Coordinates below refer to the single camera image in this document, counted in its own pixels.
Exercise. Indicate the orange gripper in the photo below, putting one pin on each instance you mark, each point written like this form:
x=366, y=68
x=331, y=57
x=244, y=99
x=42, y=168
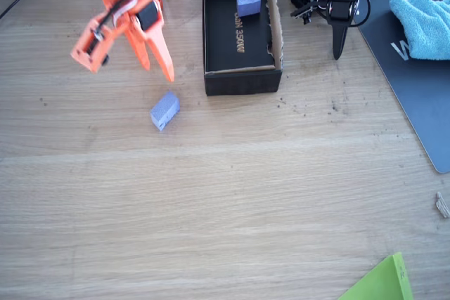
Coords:
x=147, y=16

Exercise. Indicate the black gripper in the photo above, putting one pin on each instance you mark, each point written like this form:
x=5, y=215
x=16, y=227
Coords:
x=338, y=12

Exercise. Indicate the purple foam block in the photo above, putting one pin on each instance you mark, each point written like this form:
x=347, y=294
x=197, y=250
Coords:
x=165, y=110
x=248, y=3

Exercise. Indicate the black cardboard box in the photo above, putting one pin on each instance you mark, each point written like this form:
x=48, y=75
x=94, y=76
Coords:
x=242, y=82

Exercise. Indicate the light blue towel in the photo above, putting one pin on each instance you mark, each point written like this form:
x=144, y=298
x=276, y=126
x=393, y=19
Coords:
x=422, y=26

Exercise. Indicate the dark mouse mat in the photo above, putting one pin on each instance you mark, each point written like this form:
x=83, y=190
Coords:
x=422, y=103

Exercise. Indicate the small wood chip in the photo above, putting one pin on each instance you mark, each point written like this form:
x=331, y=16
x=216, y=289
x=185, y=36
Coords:
x=443, y=205

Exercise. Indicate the green sheet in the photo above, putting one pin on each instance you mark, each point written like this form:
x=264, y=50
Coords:
x=386, y=282

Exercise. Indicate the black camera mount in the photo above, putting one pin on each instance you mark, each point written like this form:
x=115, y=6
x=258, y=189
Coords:
x=300, y=12

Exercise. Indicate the orange camera mount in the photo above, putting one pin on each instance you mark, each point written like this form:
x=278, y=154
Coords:
x=84, y=52

